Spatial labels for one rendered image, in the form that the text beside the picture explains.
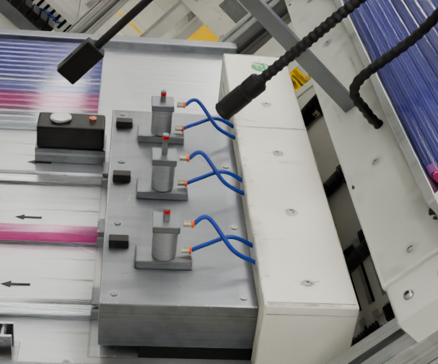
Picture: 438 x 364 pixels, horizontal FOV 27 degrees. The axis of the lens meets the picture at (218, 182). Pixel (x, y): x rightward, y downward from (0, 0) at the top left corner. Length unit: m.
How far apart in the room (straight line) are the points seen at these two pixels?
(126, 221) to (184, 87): 0.42
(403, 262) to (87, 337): 0.29
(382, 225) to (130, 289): 0.22
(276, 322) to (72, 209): 0.31
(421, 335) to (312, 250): 0.15
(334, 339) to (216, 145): 0.30
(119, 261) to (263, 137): 0.25
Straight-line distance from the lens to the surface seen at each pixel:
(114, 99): 1.20
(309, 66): 0.90
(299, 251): 0.81
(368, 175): 0.83
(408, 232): 0.75
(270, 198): 0.87
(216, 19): 2.16
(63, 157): 1.05
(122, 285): 0.78
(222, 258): 0.82
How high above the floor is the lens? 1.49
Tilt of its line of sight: 19 degrees down
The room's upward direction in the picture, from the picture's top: 52 degrees clockwise
